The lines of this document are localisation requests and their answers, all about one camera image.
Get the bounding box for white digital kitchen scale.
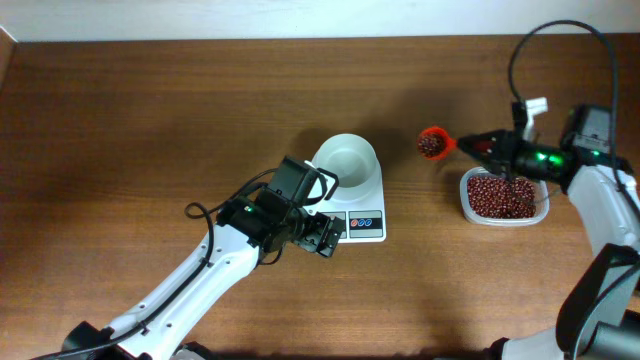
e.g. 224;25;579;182
317;161;386;243

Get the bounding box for orange plastic scoop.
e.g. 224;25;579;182
416;126;457;161

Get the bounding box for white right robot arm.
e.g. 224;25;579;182
457;105;639;360

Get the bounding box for white round bowl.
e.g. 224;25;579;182
312;133;378;188

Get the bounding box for clear plastic bean container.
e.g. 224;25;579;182
460;167;550;227

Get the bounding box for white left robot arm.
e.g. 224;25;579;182
54;192;345;360

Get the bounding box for red adzuki beans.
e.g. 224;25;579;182
466;176;536;219

